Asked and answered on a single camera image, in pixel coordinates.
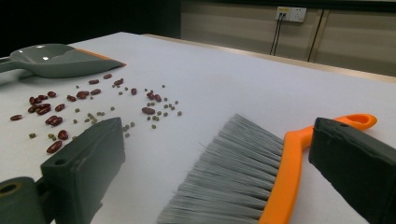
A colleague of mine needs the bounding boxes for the green mung beans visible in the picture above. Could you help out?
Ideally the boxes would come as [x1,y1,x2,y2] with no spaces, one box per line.
[28,84,183,140]

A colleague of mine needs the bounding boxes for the black wall socket cable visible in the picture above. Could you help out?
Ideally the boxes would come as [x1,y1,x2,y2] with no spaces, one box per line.
[273,12,287,57]
[269,12,283,56]

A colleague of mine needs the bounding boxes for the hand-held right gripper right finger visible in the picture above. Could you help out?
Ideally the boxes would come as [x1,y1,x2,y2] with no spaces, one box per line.
[308,117,396,224]

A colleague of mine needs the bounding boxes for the black curtain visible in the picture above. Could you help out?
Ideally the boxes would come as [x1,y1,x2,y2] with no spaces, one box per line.
[0,0,182,59]

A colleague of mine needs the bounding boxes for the grey dustpan with orange edge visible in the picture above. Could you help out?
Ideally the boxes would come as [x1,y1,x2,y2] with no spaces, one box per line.
[0,43,127,79]

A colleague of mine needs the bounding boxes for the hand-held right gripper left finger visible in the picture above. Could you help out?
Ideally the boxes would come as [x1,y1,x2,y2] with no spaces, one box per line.
[40,117,126,224]

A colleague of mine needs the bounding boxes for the red kidney beans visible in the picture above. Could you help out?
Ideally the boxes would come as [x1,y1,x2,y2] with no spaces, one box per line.
[9,73,163,155]

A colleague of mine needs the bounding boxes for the orange brush with grey bristles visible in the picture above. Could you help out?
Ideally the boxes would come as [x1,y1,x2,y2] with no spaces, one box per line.
[156,113,378,224]

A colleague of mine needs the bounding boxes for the white wall socket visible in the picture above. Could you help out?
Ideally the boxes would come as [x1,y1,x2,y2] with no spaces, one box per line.
[276,6,307,23]

